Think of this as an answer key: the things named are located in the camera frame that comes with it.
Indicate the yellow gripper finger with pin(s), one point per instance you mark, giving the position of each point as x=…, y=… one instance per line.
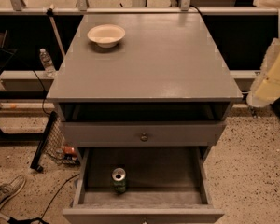
x=265, y=89

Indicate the green soda can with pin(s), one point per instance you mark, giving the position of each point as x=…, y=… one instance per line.
x=119, y=180

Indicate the grey wooden drawer cabinet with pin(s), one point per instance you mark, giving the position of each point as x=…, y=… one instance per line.
x=165, y=68

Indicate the grey top drawer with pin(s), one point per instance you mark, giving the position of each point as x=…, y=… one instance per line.
x=127, y=134

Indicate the round brass drawer knob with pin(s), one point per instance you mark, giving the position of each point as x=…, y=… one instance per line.
x=143, y=137

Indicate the grey open middle drawer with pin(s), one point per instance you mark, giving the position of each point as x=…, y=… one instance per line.
x=164, y=185

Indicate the white paper bowl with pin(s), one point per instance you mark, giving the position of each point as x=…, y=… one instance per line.
x=106, y=35

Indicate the clear plastic water bottle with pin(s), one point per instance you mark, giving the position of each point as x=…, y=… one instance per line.
x=47, y=63

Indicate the grey sneaker shoe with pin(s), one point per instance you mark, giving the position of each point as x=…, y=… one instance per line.
x=11, y=189

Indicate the black wire basket rack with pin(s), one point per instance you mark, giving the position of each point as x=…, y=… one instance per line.
x=52, y=145

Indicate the metal frame railing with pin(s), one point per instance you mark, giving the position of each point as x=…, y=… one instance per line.
x=37, y=10

